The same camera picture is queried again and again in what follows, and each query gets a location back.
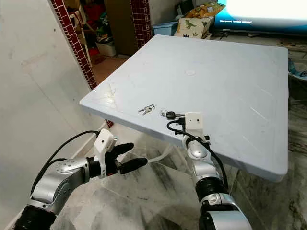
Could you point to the red brick wall edge pillar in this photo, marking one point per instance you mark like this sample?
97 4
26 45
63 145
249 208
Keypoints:
76 52

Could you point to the red cloth pile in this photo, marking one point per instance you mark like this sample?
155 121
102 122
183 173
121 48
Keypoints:
93 13

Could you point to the blue plastic bin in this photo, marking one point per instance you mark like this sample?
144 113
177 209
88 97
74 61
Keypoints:
164 28

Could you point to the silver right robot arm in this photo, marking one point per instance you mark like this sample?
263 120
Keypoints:
208 177

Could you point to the yellow patterned cushion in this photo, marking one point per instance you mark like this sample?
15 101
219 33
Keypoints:
208 9

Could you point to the dinosaur print pillow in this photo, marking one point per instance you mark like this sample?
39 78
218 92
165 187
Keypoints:
192 27

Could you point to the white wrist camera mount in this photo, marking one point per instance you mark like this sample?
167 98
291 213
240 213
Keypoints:
104 143
194 123

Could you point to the red brick doorway pillar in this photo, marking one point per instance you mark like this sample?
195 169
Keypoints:
141 24

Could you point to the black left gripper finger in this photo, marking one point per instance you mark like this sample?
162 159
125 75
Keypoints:
133 165
122 148

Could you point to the white plastic folding table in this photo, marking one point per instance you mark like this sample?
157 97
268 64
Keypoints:
211 91

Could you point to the bright television screen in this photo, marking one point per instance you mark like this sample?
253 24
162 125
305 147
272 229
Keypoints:
264 10

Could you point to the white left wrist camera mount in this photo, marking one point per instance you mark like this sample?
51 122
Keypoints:
104 143

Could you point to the white plastic bucket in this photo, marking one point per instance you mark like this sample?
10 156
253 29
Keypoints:
105 48

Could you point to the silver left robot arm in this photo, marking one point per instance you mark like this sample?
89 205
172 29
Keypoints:
60 182

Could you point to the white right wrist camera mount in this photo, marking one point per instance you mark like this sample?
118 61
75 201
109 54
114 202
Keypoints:
194 123

